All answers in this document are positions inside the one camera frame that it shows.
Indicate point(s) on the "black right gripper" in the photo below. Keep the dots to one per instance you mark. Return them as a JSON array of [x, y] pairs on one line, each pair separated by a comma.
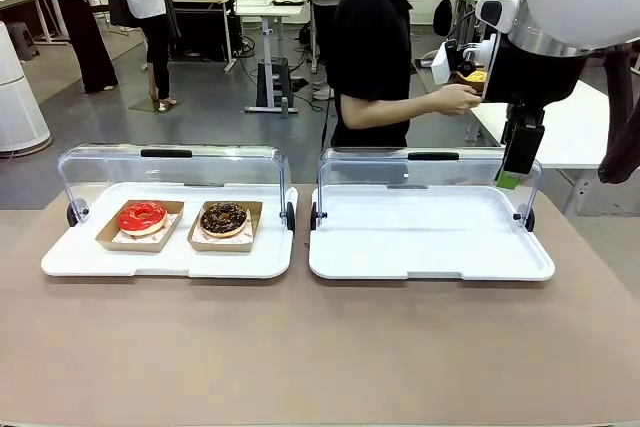
[[535, 77]]

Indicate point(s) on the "yellow sprinkled donut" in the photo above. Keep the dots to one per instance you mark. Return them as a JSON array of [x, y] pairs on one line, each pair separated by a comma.
[[477, 77]]

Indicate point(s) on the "cardboard donut tray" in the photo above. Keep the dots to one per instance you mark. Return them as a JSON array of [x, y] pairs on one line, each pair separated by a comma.
[[462, 82], [252, 242], [112, 242]]

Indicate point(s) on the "person's right forearm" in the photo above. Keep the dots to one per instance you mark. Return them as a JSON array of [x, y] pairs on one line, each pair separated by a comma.
[[400, 109]]

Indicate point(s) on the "person in black shirt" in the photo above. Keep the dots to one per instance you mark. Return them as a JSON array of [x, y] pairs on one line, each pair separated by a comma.
[[370, 22]]

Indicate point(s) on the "chocolate sprinkled donut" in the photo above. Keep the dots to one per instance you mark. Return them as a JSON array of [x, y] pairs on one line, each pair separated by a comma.
[[225, 219]]

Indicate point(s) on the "red glazed donut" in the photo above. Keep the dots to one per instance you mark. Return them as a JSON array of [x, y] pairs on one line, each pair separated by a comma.
[[130, 222]]

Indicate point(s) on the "person in blue top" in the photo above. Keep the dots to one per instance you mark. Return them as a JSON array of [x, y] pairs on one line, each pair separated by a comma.
[[85, 37]]

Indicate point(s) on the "person's right hand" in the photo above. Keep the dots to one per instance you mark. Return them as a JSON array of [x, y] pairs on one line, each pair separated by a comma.
[[460, 99]]

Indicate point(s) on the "clear display lid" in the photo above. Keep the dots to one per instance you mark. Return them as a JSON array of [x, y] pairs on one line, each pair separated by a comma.
[[165, 153], [432, 155]]

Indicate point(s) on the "white display tray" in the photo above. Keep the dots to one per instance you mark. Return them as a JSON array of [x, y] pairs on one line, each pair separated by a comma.
[[425, 257], [240, 264]]

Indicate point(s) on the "black backpack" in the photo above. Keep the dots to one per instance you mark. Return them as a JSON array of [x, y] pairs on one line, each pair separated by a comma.
[[442, 17]]

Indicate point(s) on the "black step stool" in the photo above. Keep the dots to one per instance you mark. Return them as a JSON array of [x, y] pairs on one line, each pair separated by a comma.
[[275, 82]]

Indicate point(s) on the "white height-adjustable desk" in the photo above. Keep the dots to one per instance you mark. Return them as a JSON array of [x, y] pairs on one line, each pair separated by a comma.
[[270, 9]]

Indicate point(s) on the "white cylindrical appliance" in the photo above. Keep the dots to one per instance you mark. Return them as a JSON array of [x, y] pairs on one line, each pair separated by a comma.
[[20, 97]]

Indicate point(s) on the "dark plastic stool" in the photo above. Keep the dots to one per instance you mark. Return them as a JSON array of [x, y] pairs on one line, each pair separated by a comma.
[[22, 39]]

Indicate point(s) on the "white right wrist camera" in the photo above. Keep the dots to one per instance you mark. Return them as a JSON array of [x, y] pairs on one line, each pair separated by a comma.
[[442, 64]]

